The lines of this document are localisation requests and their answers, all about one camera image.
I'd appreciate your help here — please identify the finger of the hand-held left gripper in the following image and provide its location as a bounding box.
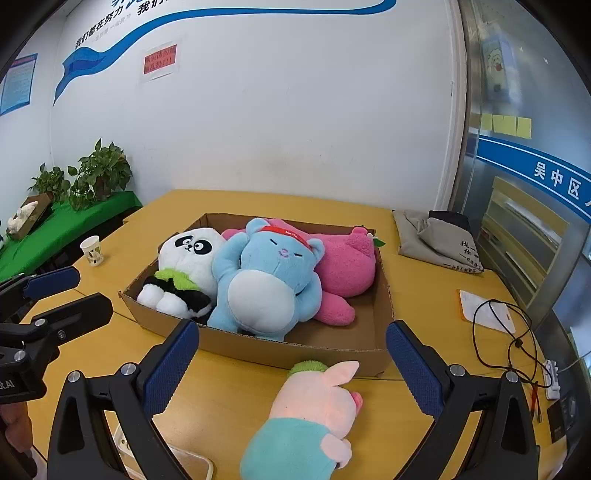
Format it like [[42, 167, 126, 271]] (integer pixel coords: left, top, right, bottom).
[[0, 266, 82, 309], [0, 293, 114, 365]]

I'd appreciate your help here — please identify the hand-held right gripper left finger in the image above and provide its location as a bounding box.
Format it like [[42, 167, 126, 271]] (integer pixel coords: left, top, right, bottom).
[[46, 318, 201, 480]]

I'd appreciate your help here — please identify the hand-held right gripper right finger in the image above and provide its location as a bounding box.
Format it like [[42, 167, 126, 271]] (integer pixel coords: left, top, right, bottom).
[[385, 320, 541, 480]]

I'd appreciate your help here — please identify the brown cardboard box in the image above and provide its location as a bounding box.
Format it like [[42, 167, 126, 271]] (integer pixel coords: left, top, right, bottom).
[[119, 212, 396, 377]]

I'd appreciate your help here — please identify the white panda plush toy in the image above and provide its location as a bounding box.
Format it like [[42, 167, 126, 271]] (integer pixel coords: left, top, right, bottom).
[[136, 226, 222, 325]]

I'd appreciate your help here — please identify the blue bear plush toy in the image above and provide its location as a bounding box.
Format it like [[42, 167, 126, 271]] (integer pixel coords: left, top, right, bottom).
[[207, 218, 328, 343]]

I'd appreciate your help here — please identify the pink pig plush toy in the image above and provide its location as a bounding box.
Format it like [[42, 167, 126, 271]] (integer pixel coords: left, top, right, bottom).
[[240, 360, 364, 480]]

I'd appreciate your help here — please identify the hot pink plush toy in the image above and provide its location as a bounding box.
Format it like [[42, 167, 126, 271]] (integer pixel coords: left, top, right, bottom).
[[222, 219, 387, 326]]

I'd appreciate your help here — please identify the person's left hand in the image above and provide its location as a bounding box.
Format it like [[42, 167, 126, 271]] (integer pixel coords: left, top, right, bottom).
[[0, 405, 32, 455]]

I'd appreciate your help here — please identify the leaf print paper cup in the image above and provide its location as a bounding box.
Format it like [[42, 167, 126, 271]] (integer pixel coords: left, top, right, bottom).
[[80, 235, 103, 267]]

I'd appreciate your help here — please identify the green table cloth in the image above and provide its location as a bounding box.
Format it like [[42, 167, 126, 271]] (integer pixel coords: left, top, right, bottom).
[[0, 191, 144, 283]]

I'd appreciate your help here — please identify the small cardboard box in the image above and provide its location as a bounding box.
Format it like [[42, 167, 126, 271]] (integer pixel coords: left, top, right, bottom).
[[6, 193, 54, 241]]

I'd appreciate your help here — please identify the white notepad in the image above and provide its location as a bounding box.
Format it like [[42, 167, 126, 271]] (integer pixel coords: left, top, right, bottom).
[[458, 289, 517, 334]]

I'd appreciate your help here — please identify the small potted green plant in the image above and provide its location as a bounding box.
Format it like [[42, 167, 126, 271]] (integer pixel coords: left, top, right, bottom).
[[28, 164, 71, 205]]

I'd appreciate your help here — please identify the large potted green plant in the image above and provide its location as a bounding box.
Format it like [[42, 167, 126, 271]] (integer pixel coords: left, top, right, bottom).
[[68, 137, 134, 212]]

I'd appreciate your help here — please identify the grey cloth bag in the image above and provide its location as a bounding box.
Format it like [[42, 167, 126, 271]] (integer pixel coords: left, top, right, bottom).
[[392, 209, 485, 274]]

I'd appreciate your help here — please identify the white power strip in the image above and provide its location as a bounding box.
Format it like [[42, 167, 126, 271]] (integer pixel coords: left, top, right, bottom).
[[545, 360, 561, 400]]

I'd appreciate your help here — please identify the black flat device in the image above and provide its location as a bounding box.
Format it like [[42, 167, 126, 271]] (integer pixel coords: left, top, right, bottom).
[[549, 397, 578, 442]]

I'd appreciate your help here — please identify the cartoon sheep poster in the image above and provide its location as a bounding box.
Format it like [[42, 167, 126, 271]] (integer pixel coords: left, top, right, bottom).
[[482, 37, 518, 99]]

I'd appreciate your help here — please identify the black cable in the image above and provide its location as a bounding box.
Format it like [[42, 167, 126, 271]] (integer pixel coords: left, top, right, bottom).
[[472, 299, 540, 376]]

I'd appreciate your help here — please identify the blue framed wall poster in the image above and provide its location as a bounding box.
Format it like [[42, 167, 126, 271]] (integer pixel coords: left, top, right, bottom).
[[0, 53, 39, 116]]

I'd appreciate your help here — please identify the blue wall sign strip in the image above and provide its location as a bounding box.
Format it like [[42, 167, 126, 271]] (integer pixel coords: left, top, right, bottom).
[[475, 136, 591, 224]]

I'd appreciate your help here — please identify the red wall notice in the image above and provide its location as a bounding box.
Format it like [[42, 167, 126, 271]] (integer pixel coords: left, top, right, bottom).
[[140, 42, 180, 83]]

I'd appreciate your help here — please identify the blue ribbon wall decal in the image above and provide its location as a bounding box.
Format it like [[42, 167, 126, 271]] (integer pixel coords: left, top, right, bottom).
[[53, 0, 398, 107]]

